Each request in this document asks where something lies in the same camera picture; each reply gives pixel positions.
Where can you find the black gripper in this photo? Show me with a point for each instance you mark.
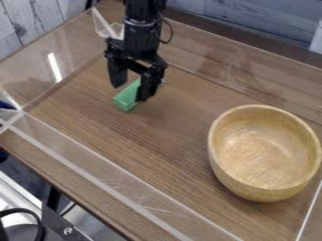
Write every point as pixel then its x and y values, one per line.
pixel 136 52

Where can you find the green rectangular block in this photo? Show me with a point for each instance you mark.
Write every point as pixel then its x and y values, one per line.
pixel 125 100

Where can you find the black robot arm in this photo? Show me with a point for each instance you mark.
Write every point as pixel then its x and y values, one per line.
pixel 142 10

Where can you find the light wooden bowl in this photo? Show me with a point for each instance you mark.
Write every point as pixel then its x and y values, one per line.
pixel 264 151

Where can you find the blue object at edge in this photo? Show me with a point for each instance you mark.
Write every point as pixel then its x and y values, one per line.
pixel 6 105

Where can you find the clear acrylic tray enclosure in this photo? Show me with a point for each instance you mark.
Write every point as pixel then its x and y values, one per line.
pixel 200 151

